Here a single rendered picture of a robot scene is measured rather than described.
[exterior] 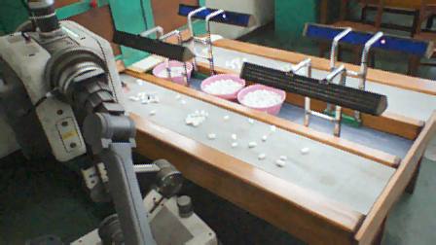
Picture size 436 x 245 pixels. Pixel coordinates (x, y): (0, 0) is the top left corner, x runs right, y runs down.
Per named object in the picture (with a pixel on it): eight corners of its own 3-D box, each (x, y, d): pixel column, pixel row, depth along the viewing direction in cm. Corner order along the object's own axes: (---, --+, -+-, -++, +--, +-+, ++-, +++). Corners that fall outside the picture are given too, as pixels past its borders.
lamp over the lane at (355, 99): (380, 118, 131) (382, 100, 127) (238, 79, 167) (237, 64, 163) (387, 108, 136) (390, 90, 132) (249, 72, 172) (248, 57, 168)
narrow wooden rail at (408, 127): (417, 145, 176) (421, 126, 170) (160, 67, 280) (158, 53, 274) (420, 139, 179) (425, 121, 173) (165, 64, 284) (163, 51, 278)
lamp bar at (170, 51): (184, 63, 187) (182, 50, 183) (110, 43, 223) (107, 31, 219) (195, 57, 192) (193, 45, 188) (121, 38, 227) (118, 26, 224)
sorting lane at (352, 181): (366, 219, 134) (367, 215, 133) (87, 94, 239) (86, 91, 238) (395, 173, 153) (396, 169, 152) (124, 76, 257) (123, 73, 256)
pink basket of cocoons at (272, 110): (268, 127, 197) (268, 112, 191) (229, 113, 212) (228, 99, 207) (294, 105, 213) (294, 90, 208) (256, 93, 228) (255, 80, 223)
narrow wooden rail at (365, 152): (392, 185, 156) (397, 164, 150) (126, 85, 261) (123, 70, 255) (397, 177, 160) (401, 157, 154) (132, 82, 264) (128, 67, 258)
